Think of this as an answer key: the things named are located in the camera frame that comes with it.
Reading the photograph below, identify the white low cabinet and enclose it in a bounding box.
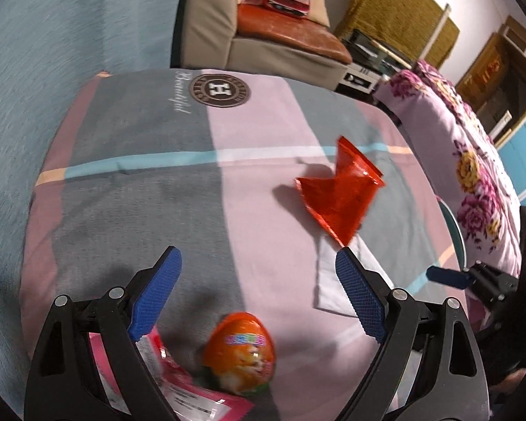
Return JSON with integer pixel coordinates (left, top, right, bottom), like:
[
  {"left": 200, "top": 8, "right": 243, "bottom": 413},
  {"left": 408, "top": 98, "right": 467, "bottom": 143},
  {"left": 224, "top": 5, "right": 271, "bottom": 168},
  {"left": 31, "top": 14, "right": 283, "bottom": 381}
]
[{"left": 335, "top": 64, "right": 380, "bottom": 95}]

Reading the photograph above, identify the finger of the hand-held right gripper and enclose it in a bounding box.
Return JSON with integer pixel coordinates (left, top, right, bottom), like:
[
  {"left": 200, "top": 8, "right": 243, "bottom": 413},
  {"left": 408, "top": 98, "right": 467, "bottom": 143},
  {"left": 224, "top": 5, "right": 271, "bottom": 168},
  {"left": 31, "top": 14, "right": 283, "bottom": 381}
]
[{"left": 426, "top": 265, "right": 471, "bottom": 290}]

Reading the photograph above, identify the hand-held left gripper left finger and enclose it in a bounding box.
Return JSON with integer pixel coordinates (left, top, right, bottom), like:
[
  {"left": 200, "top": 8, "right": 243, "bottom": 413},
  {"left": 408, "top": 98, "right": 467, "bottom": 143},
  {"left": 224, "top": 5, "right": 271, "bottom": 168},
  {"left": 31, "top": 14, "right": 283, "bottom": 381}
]
[{"left": 24, "top": 245, "right": 183, "bottom": 421}]

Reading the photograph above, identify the orange leather seat cushion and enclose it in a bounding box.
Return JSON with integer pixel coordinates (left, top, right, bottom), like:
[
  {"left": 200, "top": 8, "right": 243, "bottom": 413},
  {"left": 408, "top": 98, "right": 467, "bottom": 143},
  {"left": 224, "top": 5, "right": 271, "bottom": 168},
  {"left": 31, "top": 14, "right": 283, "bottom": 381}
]
[{"left": 237, "top": 6, "right": 352, "bottom": 63}]

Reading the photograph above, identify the red transparent plastic bag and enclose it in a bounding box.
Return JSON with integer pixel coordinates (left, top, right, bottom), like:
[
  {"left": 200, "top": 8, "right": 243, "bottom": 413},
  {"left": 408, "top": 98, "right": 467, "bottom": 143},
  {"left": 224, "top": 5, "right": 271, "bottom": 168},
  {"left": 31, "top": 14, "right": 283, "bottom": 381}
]
[{"left": 295, "top": 136, "right": 385, "bottom": 247}]

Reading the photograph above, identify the golden woven cloth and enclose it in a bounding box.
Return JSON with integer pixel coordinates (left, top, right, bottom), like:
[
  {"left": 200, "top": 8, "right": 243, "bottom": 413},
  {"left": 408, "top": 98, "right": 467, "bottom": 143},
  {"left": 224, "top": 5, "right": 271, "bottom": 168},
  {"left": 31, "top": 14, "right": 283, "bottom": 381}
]
[{"left": 335, "top": 0, "right": 461, "bottom": 69}]

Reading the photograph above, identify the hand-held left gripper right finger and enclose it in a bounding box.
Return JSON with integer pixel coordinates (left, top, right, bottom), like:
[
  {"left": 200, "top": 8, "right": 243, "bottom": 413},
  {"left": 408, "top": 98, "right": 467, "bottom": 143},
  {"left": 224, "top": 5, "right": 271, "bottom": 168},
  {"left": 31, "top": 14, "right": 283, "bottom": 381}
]
[{"left": 334, "top": 247, "right": 490, "bottom": 421}]

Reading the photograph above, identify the pink grey striped tablecloth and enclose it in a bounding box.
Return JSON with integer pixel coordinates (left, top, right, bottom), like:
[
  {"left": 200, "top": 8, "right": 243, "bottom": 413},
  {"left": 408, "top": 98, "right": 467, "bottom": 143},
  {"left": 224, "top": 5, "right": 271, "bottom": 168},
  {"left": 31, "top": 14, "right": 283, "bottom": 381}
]
[{"left": 20, "top": 68, "right": 487, "bottom": 421}]

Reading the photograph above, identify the black audio device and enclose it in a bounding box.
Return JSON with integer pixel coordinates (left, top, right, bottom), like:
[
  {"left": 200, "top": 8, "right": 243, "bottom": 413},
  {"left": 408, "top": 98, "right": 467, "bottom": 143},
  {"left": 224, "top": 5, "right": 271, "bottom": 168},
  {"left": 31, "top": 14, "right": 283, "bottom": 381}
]
[{"left": 342, "top": 28, "right": 411, "bottom": 75}]

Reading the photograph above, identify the white tissue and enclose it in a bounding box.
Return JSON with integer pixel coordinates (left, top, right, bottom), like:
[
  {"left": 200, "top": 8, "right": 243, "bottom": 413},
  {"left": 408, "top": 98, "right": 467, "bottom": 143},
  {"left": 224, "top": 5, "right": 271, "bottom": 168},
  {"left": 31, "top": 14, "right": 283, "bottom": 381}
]
[{"left": 313, "top": 232, "right": 398, "bottom": 317}]

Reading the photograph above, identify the pink floral blanket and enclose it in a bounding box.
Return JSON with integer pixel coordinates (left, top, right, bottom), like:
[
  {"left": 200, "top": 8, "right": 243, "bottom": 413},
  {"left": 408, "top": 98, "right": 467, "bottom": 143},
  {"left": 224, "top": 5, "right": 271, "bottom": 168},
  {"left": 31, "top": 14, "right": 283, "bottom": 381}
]
[{"left": 374, "top": 61, "right": 523, "bottom": 280}]

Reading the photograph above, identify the beige sofa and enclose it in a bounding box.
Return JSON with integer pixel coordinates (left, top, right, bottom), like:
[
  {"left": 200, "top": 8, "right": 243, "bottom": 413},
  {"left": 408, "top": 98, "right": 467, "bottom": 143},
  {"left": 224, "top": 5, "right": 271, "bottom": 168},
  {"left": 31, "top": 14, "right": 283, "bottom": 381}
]
[{"left": 175, "top": 0, "right": 353, "bottom": 91}]

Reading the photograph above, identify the pink snack wrapper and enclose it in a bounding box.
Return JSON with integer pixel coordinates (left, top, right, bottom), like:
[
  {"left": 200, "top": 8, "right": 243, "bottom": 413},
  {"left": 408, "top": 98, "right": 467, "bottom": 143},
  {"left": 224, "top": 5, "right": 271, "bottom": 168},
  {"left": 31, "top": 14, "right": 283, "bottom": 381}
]
[
  {"left": 88, "top": 327, "right": 173, "bottom": 409},
  {"left": 158, "top": 360, "right": 254, "bottom": 421}
]

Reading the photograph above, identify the orange egg toy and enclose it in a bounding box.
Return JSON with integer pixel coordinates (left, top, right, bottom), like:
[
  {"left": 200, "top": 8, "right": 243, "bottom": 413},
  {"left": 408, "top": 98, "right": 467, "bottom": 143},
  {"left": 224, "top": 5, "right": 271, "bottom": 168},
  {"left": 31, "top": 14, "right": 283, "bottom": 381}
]
[{"left": 194, "top": 312, "right": 276, "bottom": 398}]

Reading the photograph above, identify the wooden frame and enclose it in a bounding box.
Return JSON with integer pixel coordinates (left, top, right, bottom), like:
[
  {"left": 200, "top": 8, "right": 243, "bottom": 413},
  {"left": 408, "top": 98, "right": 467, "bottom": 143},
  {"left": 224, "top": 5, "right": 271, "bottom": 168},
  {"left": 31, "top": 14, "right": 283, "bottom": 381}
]
[{"left": 455, "top": 14, "right": 526, "bottom": 150}]

